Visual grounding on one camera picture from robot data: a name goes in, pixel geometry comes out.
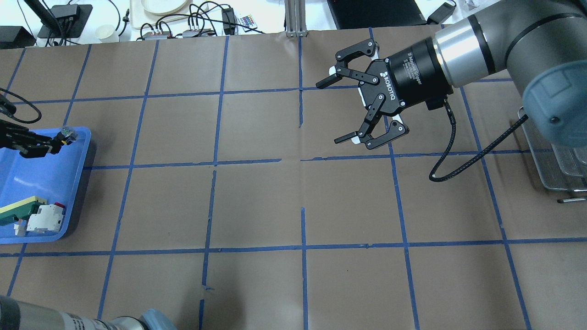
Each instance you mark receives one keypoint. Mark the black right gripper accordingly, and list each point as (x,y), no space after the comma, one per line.
(412,73)

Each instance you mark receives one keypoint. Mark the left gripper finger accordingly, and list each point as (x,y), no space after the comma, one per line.
(30,151)

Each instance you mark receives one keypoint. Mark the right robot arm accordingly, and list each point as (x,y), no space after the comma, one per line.
(540,43)

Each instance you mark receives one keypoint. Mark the blue plastic tray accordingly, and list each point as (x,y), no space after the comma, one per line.
(55,177)

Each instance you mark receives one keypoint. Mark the green yellow terminal block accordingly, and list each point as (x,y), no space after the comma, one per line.
(20,210)

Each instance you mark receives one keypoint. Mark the white circuit breaker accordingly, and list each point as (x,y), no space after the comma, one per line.
(49,218)

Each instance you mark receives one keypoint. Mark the black laptop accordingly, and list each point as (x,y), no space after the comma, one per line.
(355,14)

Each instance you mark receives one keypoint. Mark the black power adapter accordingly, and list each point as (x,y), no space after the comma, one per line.
(442,13)

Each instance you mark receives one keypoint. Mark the black device stand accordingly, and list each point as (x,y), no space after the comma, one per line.
(60,21)

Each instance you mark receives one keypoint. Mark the white paper cup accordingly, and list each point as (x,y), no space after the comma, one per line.
(107,34)

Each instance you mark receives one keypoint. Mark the colourful remote control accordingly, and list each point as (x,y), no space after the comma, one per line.
(246,22)

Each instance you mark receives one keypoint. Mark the aluminium frame post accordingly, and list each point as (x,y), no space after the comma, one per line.
(295,18)

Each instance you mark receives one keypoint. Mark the wire mesh shelf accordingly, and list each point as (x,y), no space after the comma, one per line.
(560,169)

